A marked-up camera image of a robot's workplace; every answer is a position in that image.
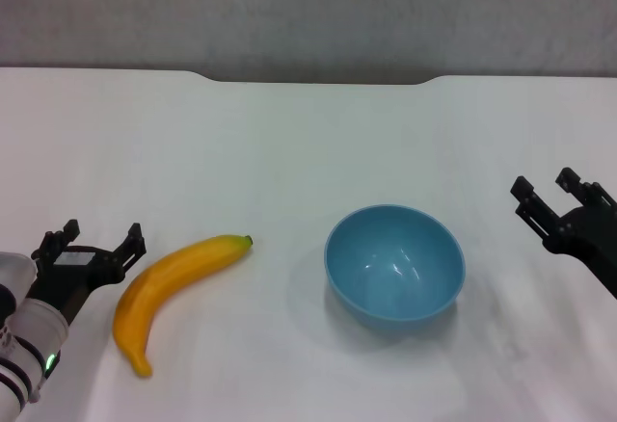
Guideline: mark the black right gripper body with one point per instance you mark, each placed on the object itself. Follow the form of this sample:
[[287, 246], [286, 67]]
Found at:
[[590, 234]]

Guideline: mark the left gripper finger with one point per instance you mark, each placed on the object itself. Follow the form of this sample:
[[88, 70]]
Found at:
[[131, 248], [57, 241]]

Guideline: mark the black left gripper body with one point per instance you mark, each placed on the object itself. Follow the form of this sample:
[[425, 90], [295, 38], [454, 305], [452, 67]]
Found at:
[[72, 275]]

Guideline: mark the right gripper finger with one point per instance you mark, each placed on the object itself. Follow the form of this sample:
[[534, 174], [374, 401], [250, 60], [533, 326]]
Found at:
[[583, 188], [535, 205]]

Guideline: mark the yellow banana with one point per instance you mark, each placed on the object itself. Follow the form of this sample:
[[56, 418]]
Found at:
[[144, 292]]

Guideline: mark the blue bowl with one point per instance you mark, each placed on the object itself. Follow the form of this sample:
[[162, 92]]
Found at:
[[395, 272]]

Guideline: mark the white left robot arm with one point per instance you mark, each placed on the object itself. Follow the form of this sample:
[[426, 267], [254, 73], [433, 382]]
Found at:
[[29, 340]]

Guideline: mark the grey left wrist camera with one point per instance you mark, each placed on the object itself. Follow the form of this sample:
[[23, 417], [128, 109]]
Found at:
[[14, 270]]

